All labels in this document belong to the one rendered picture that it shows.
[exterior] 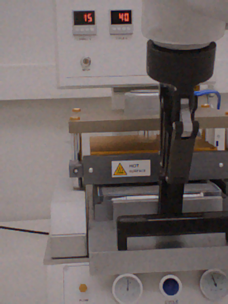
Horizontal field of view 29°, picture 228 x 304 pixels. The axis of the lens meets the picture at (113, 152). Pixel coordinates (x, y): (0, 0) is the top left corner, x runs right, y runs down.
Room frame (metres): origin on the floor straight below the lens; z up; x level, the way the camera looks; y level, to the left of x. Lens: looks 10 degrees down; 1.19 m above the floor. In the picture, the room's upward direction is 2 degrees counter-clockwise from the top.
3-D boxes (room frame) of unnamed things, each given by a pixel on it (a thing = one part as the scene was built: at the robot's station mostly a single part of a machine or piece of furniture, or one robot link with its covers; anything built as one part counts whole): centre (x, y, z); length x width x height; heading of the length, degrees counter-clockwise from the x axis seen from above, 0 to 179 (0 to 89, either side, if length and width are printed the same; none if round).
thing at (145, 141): (0.78, -0.07, 1.07); 0.22 x 0.17 x 0.10; 93
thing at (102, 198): (0.66, -0.07, 0.99); 0.18 x 0.06 x 0.02; 93
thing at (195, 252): (0.66, -0.07, 0.97); 0.30 x 0.22 x 0.08; 3
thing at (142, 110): (0.82, -0.08, 1.08); 0.31 x 0.24 x 0.13; 93
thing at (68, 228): (0.71, 0.07, 0.96); 0.25 x 0.05 x 0.07; 3
